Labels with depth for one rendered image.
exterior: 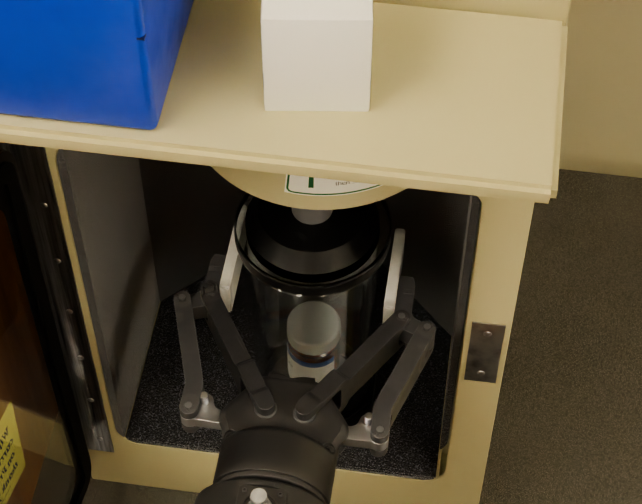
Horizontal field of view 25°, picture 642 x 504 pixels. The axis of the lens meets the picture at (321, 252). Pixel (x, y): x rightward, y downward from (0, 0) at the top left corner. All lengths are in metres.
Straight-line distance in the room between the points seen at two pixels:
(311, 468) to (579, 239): 0.56
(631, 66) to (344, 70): 0.73
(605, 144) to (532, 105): 0.76
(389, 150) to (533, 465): 0.61
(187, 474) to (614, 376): 0.38
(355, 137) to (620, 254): 0.73
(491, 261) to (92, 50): 0.34
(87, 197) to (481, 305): 0.27
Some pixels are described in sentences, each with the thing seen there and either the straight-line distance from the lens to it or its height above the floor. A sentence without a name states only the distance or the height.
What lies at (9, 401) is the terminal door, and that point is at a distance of 0.97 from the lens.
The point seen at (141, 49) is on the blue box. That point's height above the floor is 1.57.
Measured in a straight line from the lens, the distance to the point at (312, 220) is 0.97.
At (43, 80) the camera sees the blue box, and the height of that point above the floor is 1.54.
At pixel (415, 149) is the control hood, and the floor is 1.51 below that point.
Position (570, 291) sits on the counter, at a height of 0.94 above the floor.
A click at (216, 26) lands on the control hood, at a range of 0.74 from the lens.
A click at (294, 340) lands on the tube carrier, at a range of 1.04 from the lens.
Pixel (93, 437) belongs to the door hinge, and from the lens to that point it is 1.18.
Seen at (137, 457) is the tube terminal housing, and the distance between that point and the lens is 1.19.
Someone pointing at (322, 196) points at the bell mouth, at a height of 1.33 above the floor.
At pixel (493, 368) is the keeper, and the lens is 1.00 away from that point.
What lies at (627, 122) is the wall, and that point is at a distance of 1.44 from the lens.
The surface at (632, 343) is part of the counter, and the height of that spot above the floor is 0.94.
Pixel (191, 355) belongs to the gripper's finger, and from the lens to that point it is 0.97.
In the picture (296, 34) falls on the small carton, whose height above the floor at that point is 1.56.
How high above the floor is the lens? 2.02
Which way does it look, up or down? 53 degrees down
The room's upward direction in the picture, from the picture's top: straight up
